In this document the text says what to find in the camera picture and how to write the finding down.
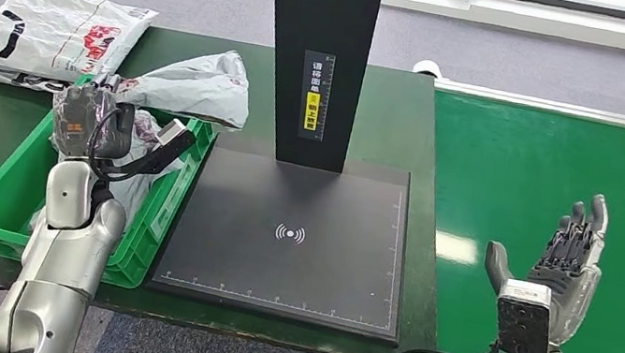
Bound flat white printed parcel bag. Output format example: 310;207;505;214
0;66;78;98

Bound green conveyor belt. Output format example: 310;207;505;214
394;89;625;353

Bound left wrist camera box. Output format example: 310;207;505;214
126;112;200;188

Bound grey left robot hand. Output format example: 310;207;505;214
44;65;144;169

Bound dark green table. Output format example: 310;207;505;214
0;1;484;353

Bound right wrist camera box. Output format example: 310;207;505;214
488;277;562;353

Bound grey plastic parcel bag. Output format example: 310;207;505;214
27;95;197;256
86;29;260;131

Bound green plastic crate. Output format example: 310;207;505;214
0;59;225;301

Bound white conveyor end cap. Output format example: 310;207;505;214
411;57;446;81

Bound black scanner column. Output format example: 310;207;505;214
240;0;384;177

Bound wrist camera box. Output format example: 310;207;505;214
488;277;562;353
126;112;200;188

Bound yellow and black ruler label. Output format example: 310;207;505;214
291;50;338;143

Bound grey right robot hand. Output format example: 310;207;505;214
472;178;615;352

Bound black scanner base plate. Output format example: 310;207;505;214
144;134;426;348

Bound large white printed parcel bag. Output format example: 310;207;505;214
0;0;161;95

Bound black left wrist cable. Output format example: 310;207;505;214
82;101;139;185

